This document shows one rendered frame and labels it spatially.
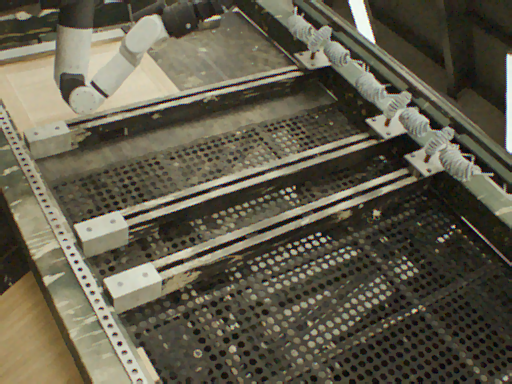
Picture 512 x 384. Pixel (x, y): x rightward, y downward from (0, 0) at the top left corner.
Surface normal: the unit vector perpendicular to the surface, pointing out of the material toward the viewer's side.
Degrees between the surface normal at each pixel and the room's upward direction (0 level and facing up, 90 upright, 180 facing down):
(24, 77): 56
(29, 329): 90
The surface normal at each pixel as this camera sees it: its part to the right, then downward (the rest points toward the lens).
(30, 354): -0.36, -0.38
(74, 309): 0.14, -0.67
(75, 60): 0.36, 0.51
